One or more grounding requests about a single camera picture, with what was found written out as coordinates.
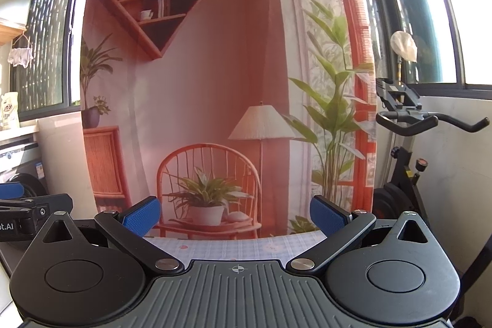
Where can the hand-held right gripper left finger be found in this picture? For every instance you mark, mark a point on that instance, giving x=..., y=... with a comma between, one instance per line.
x=140, y=215

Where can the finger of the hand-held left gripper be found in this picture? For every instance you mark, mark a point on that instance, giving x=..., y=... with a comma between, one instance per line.
x=50, y=207
x=9, y=191

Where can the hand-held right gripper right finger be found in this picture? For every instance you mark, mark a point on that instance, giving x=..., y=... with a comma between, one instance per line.
x=328, y=215

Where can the grey washing machine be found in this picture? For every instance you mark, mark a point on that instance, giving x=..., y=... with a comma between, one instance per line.
x=23, y=174

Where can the detergent bag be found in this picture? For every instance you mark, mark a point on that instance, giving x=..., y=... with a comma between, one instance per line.
x=9, y=113

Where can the black exercise bike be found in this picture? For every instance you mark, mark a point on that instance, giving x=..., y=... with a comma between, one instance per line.
x=403, y=116

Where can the white hanging cloth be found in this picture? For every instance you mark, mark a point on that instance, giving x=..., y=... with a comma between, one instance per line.
x=21, y=57

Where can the black framed window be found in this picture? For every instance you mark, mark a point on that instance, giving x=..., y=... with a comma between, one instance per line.
x=422, y=5
x=46, y=43

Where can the printed room backdrop cloth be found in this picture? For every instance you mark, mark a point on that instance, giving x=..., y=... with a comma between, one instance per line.
x=215, y=82

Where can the wooden shelf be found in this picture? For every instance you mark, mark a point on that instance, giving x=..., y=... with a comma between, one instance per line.
x=9, y=30

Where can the white plastic bag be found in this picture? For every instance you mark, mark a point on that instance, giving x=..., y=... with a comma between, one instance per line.
x=403, y=45

